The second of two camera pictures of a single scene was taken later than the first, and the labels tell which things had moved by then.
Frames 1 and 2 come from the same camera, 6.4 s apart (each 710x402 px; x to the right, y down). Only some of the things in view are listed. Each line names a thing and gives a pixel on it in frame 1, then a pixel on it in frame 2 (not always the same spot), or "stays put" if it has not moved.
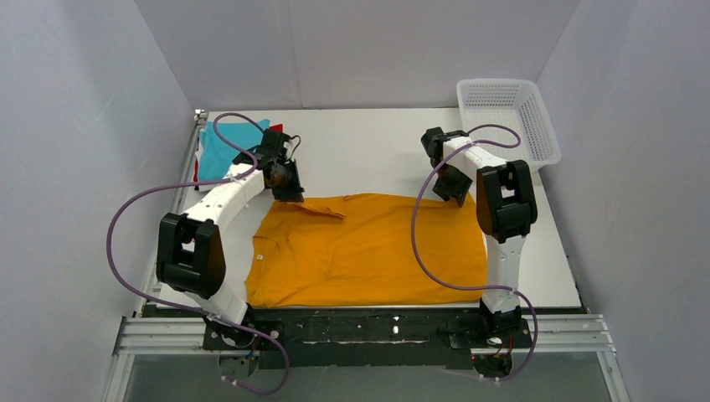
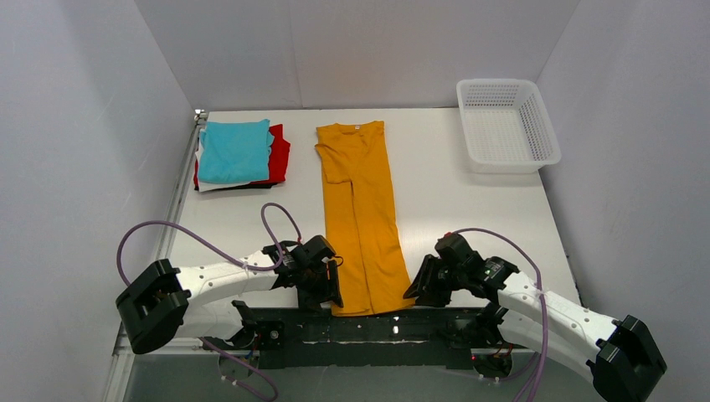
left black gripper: (286, 184) → (322, 282)
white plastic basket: (508, 119) stays put
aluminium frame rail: (143, 333) stays put
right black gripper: (453, 188) → (431, 280)
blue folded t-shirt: (216, 158) stays put
